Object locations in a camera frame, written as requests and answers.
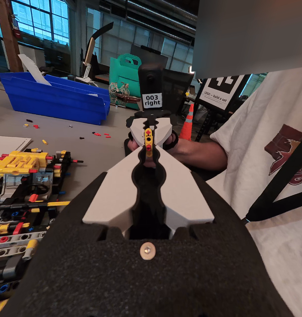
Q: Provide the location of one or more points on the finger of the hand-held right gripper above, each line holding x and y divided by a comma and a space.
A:
137, 131
163, 128

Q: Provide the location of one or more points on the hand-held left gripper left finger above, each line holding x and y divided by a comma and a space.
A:
111, 198

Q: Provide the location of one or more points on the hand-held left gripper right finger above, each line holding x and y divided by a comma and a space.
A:
188, 198

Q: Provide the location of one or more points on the yellow lego beam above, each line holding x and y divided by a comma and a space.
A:
148, 141

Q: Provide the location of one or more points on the lego car chassis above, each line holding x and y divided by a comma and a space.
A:
29, 198

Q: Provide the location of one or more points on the lego instruction booklet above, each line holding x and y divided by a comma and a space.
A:
7, 146

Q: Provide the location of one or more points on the person's right hand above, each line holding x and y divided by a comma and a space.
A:
180, 151

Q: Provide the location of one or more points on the black monitor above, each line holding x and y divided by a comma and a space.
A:
146, 55

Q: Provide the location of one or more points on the orange traffic cone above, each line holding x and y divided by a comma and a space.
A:
187, 123

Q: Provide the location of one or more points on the teal tote bag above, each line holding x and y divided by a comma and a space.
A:
123, 74

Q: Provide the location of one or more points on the black mesh chair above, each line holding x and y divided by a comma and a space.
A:
178, 86

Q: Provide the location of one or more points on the black sign stand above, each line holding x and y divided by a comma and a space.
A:
205, 123

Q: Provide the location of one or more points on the black framed paper sign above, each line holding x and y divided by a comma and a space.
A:
220, 96

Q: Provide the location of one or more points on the blue storage bin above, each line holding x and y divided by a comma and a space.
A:
54, 99

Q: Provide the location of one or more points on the white paper strip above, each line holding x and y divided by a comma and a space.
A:
33, 69

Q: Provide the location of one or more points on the wooden post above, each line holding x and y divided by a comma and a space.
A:
8, 37

